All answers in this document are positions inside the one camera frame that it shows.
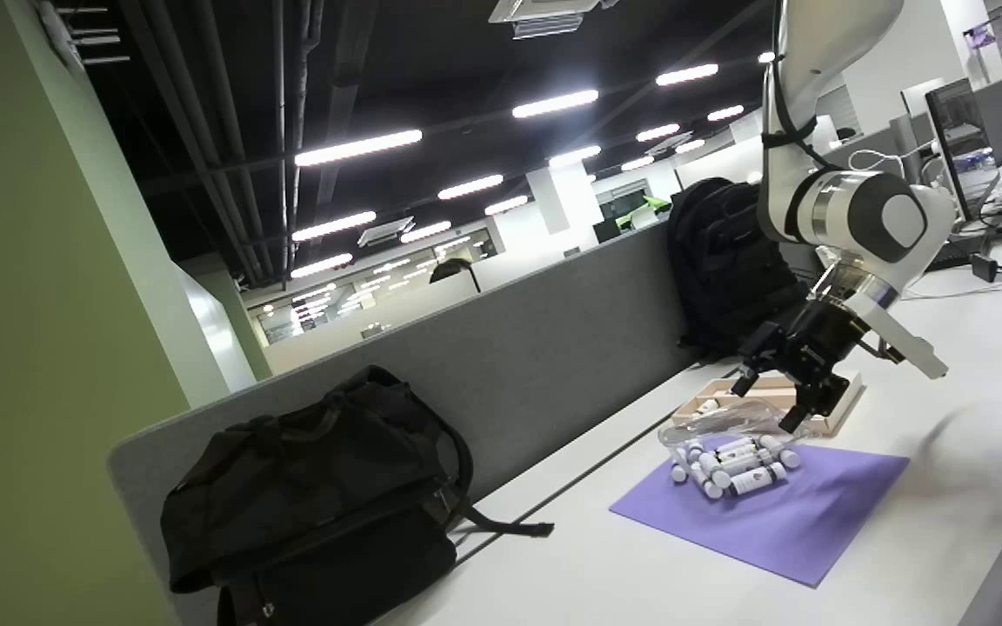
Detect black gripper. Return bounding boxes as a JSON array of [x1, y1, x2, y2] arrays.
[[728, 297, 869, 436]]

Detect wooden tray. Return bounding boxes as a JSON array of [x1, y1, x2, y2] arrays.
[[673, 369, 869, 441]]

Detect pile of white batteries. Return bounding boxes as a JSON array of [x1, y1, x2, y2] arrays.
[[663, 428, 812, 508]]

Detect black backpack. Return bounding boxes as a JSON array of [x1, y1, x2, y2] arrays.
[[663, 174, 812, 363]]

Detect purple mat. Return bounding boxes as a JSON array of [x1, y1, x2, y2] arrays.
[[604, 445, 915, 592]]

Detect grey desk partition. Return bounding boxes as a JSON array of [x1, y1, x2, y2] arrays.
[[106, 219, 705, 626]]

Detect black computer monitor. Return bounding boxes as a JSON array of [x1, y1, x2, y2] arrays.
[[921, 73, 1002, 270]]

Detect ceiling air vent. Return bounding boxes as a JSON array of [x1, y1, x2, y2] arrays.
[[485, 0, 622, 45]]

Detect black duffel bag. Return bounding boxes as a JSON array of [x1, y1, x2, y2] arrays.
[[155, 363, 557, 626]]

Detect black ceiling pipe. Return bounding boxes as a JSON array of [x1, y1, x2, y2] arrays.
[[273, 0, 320, 288]]

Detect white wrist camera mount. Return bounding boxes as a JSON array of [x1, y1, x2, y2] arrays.
[[835, 270, 952, 382]]

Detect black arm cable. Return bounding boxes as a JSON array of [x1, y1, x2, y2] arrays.
[[757, 56, 819, 235]]

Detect ceiling cable ladder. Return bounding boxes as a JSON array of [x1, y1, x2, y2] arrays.
[[31, 0, 137, 69]]

